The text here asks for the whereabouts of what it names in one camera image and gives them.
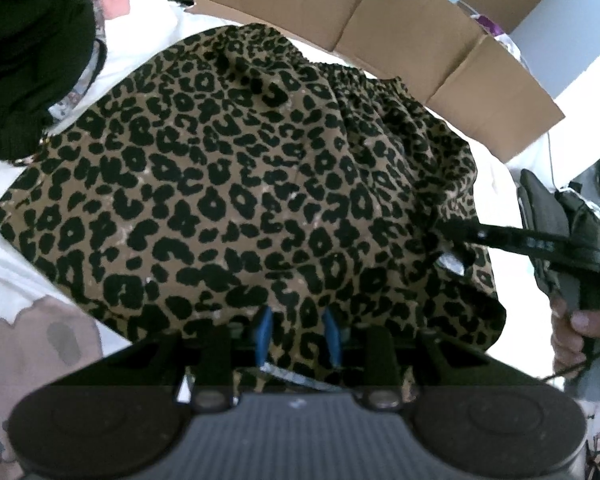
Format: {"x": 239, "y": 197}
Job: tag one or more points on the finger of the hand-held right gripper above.
{"x": 530, "y": 246}

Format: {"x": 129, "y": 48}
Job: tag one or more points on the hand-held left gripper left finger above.
{"x": 264, "y": 332}

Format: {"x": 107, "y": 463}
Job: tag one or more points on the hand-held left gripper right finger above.
{"x": 333, "y": 336}

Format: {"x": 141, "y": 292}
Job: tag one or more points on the leopard print garment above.
{"x": 230, "y": 160}

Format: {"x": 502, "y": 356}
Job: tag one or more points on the person's right hand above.
{"x": 577, "y": 340}

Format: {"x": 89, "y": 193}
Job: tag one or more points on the white purple printed cloth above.
{"x": 492, "y": 27}

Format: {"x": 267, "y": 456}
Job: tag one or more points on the flattened cardboard box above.
{"x": 405, "y": 25}

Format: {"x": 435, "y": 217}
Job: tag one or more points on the white printed blanket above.
{"x": 145, "y": 25}

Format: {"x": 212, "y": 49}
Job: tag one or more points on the black garment with patterned lining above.
{"x": 25, "y": 60}

